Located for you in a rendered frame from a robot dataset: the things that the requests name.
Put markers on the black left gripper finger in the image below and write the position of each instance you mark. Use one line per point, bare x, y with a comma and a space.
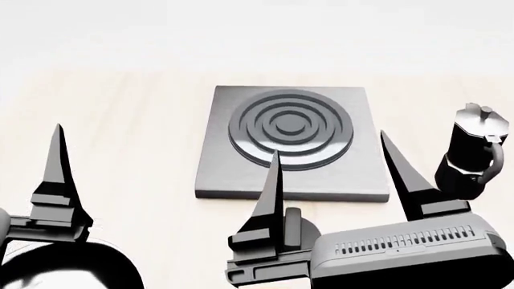
56, 195

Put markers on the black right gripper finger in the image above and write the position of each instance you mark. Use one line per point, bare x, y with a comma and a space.
405, 186
265, 222

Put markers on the grey round stove knob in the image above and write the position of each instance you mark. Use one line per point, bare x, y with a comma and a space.
294, 225

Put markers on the grey square electric stove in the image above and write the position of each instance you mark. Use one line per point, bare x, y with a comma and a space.
225, 168

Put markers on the black silver moka pot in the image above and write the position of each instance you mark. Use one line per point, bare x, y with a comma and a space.
466, 150

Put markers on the grey gripper camera box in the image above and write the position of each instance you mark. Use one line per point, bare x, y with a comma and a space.
401, 234

